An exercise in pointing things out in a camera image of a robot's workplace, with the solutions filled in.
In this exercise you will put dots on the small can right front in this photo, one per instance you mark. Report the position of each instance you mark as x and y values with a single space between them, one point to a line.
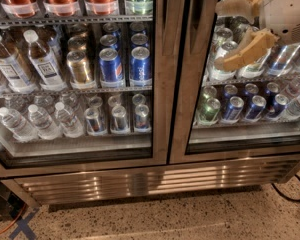
142 118

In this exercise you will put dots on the tea bottle far left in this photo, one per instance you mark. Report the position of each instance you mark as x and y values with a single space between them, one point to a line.
16 69

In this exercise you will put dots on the blue pepsi can right front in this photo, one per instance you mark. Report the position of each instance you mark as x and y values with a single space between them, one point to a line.
140 67

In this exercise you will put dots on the white 7up can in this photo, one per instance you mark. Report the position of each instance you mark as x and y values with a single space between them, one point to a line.
254 69
220 75

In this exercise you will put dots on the white 7up can left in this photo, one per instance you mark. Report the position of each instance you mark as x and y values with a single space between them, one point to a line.
220 75

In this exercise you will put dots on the stainless steel fridge base grille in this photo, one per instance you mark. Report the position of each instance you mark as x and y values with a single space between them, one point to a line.
106 185

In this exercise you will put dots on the white 7up can right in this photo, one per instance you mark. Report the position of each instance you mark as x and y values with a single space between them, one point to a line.
254 69

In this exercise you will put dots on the blue tape cross mark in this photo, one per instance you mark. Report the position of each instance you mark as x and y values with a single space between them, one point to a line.
23 227

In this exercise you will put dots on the blue pepsi can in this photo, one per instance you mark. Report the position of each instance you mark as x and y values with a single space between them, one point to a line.
112 74
140 67

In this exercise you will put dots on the tea bottle white cap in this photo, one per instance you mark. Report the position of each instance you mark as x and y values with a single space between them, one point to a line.
44 61

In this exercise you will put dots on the blue pepsi can left front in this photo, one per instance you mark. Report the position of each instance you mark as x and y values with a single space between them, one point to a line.
112 74

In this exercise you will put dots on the white rounded gripper body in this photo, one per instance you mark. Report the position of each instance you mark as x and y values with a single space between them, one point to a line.
287 12

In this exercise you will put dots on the water bottle right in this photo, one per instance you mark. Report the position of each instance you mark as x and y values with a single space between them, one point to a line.
69 121

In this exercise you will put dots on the water bottle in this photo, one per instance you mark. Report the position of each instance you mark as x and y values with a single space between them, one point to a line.
43 122
69 121
17 124

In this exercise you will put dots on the small can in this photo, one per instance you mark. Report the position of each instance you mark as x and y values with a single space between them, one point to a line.
142 118
119 119
95 122

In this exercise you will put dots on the water bottle middle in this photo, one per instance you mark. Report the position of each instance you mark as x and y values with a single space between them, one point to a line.
43 122

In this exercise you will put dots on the small can left front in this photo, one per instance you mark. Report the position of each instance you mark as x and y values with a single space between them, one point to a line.
95 122

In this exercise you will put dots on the gold soda can front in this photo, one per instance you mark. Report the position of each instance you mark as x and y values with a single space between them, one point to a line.
82 75

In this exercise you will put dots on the green can front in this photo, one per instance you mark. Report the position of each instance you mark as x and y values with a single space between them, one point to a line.
208 113

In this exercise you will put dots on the water bottle left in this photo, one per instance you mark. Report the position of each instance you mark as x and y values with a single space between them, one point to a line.
17 124

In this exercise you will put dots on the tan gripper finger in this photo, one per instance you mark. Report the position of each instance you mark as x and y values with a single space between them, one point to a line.
253 46
243 8

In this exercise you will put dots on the glass fridge door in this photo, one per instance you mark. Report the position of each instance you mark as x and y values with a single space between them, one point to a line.
159 31
276 133

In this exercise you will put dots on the small can middle front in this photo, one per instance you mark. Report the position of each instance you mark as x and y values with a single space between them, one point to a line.
119 119

